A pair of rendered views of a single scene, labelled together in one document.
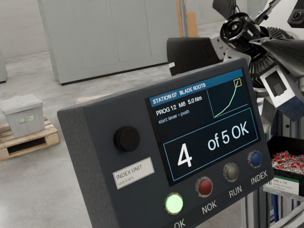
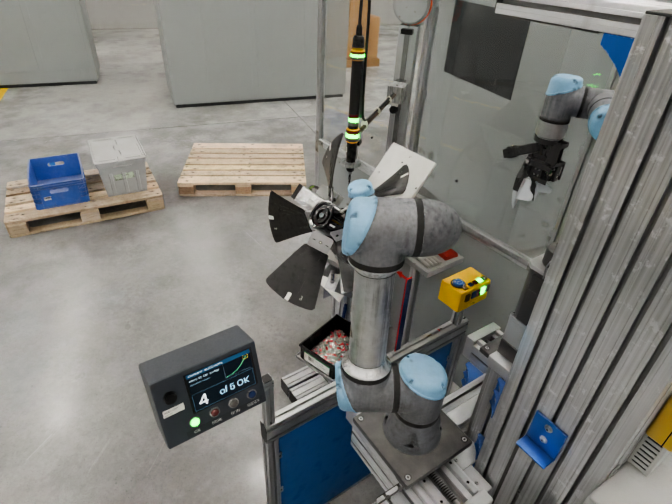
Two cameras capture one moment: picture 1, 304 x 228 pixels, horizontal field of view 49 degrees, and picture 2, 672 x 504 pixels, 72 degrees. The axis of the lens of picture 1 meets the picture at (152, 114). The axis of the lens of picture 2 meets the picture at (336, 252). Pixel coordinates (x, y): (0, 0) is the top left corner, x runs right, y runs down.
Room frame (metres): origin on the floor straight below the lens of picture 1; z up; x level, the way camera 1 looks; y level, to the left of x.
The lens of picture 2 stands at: (-0.36, -0.28, 2.09)
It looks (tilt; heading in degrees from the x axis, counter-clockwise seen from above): 34 degrees down; 356
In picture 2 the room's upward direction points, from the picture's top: 3 degrees clockwise
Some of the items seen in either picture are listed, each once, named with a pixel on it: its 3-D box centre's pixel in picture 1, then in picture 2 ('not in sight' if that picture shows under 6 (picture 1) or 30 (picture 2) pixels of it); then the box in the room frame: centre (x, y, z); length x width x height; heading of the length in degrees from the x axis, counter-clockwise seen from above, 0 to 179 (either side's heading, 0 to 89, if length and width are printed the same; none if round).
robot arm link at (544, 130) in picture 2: not in sight; (551, 128); (0.81, -0.91, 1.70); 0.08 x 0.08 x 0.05
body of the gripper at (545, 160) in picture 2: not in sight; (544, 158); (0.80, -0.91, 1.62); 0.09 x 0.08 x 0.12; 33
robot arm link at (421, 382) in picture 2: not in sight; (418, 386); (0.37, -0.55, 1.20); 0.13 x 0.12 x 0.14; 88
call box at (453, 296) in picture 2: not in sight; (463, 290); (0.97, -0.86, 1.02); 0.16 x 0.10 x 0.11; 123
